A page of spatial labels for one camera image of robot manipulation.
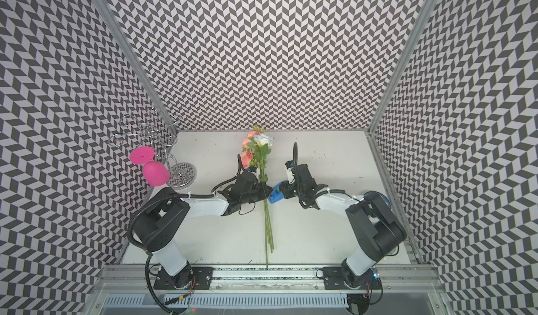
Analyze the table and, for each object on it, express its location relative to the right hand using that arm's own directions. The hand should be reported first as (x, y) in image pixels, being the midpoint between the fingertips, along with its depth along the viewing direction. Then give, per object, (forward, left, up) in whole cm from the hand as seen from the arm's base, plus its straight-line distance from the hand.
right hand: (283, 189), depth 91 cm
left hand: (-1, +5, +1) cm, 5 cm away
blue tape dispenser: (-2, +3, -1) cm, 4 cm away
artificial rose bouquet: (+15, +13, +11) cm, 23 cm away
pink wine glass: (-3, +48, +18) cm, 51 cm away
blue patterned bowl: (0, -43, -3) cm, 43 cm away
